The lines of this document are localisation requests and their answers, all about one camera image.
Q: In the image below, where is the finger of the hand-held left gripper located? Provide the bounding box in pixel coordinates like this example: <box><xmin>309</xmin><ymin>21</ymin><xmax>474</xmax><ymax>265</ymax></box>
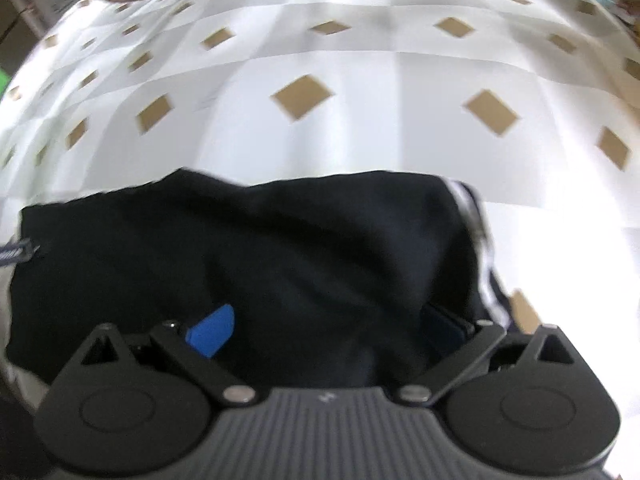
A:
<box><xmin>0</xmin><ymin>237</ymin><xmax>41</xmax><ymax>266</ymax></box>

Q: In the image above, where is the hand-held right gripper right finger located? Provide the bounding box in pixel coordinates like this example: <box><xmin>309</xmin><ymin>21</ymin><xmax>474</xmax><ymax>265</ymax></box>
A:
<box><xmin>400</xmin><ymin>302</ymin><xmax>576</xmax><ymax>406</ymax></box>

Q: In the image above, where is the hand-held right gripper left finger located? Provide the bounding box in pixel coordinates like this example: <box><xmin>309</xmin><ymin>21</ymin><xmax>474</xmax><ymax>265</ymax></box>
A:
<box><xmin>80</xmin><ymin>303</ymin><xmax>257</xmax><ymax>406</ymax></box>

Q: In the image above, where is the black t-shirt with red print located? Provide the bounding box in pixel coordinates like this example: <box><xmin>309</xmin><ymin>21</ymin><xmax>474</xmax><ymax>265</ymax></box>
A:
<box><xmin>6</xmin><ymin>167</ymin><xmax>513</xmax><ymax>390</ymax></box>

